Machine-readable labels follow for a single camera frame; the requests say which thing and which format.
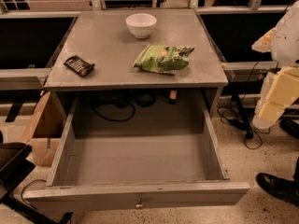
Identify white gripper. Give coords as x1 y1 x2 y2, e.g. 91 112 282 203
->
251 27 299 131

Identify black rxbar chocolate wrapper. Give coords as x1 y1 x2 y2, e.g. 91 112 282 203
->
64 55 94 77

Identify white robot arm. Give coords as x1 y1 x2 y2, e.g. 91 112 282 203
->
251 2 299 129

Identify metal drawer knob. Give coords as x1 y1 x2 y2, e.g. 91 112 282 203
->
135 198 145 210

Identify open grey top drawer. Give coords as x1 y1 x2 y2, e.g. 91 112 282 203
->
24 90 249 211

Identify black stand leg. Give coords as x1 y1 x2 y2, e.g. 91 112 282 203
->
232 92 253 139

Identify green chip bag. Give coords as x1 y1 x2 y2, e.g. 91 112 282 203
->
133 45 194 75

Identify black leather shoe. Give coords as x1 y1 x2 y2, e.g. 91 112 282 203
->
256 173 299 207

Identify grey wooden cabinet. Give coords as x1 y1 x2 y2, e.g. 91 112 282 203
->
45 8 228 110

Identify white ceramic bowl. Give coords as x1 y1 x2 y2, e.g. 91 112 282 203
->
125 13 157 39

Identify brown cardboard box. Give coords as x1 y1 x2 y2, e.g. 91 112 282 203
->
21 91 66 167

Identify black chair at left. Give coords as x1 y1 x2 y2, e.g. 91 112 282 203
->
0 142 72 224

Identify black floor cables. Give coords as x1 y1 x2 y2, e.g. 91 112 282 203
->
216 59 275 151

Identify black cable behind drawer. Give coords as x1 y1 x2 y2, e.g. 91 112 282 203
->
90 91 157 123

